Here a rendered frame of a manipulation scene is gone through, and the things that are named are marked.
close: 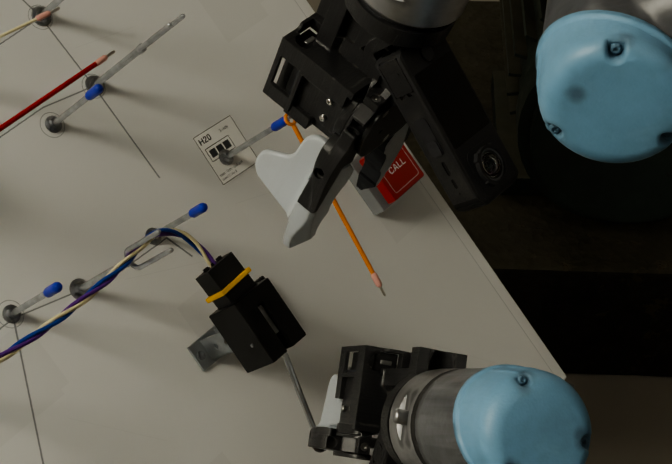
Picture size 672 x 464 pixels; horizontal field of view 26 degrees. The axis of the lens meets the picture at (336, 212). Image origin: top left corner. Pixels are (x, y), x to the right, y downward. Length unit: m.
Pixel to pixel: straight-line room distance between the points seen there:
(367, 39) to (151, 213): 0.37
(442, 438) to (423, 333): 0.47
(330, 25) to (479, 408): 0.26
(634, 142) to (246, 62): 0.68
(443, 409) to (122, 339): 0.37
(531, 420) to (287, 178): 0.25
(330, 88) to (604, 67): 0.28
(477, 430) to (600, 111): 0.24
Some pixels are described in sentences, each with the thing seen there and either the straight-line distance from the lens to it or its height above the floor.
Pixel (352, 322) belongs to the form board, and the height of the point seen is 1.01.
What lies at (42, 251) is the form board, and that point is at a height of 1.16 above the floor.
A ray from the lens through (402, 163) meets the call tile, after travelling 1.36.
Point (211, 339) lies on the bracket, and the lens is 1.21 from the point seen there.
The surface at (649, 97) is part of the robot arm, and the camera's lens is 0.70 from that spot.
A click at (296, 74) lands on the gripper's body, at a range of 0.96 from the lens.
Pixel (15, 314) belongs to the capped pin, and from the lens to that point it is 1.14.
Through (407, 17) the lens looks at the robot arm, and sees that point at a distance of 0.87.
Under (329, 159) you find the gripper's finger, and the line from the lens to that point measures 0.94.
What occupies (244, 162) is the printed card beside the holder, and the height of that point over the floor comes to 1.13.
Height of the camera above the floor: 1.90
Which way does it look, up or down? 38 degrees down
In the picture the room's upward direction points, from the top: straight up
